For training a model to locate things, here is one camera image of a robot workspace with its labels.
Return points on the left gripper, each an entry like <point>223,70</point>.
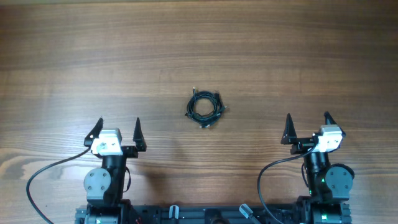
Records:
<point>130,152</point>

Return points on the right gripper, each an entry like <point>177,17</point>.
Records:
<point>290,137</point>

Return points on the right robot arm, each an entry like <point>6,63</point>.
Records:
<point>328,184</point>

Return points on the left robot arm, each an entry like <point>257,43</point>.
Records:
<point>105,185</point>

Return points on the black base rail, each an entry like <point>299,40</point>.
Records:
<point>278,213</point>

